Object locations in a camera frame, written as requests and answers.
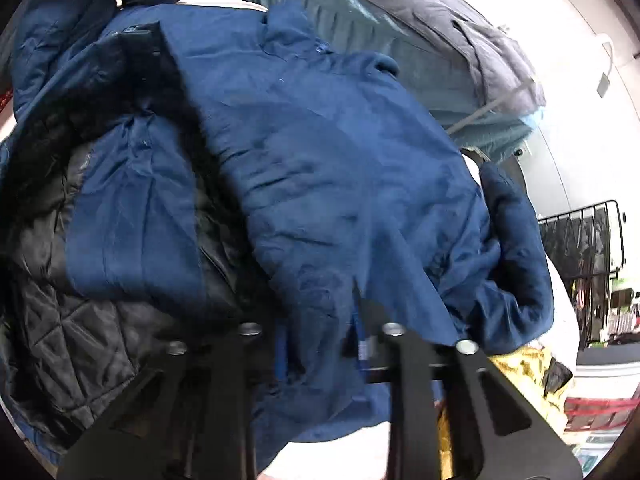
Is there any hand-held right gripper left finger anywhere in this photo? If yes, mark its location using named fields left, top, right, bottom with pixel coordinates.
left=57, top=322, right=291, bottom=480

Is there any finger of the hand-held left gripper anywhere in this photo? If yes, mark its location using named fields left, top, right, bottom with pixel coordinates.
left=116, top=29, right=163, bottom=60

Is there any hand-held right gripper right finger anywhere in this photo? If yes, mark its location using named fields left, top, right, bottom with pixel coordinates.
left=350, top=305, right=583, bottom=480

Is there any navy blue quilted-lining jacket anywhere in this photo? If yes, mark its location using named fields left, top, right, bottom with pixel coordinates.
left=0, top=0, right=556, bottom=466

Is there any yellow patterned cloth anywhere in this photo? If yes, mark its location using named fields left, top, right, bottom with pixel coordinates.
left=435, top=344, right=567, bottom=477

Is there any red metal cart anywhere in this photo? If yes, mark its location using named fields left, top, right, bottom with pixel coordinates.
left=564, top=394, right=633, bottom=433

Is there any dark grey jacket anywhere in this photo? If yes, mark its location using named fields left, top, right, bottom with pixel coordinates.
left=305, top=0, right=547, bottom=117

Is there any black wire rack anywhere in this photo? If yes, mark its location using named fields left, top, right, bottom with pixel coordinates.
left=537, top=200, right=627, bottom=347

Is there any white wall cable with plug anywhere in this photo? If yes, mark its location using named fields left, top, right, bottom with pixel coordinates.
left=596, top=34, right=618, bottom=99

